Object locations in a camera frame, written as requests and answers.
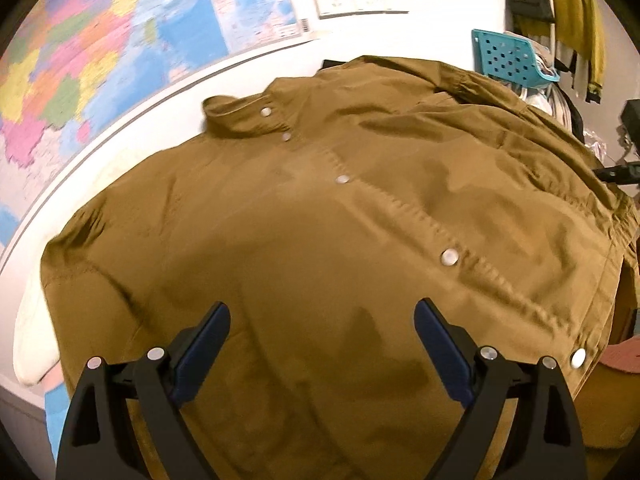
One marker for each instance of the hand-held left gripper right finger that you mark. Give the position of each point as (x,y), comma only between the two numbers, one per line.
(442,355)

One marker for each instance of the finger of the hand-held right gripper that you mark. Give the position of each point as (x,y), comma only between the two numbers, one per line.
(620,174)

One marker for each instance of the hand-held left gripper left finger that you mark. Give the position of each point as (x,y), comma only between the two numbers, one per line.
(205,355)

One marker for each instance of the brown snap-button jacket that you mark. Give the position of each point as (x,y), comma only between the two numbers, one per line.
(325,240)

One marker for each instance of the pile of striped clothes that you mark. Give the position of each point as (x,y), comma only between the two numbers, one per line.
(555,100)

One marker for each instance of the white clothes rack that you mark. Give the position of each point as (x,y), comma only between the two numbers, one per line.
(552,5)

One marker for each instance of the mustard hanging coat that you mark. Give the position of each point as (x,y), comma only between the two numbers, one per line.
(575,10)

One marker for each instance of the teal perforated plastic basket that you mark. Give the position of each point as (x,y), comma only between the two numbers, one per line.
(510,55)

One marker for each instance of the blue printed blanket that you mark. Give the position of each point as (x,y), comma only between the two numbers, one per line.
(55,410)

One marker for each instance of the cream pillow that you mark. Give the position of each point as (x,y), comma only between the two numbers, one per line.
(35,340)

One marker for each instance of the pink cloth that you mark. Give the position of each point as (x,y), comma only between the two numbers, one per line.
(622,355)

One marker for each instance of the black cloth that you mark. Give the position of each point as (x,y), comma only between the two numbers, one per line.
(330,64)

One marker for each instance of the colourful wall map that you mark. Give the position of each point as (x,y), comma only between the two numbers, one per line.
(100,35)

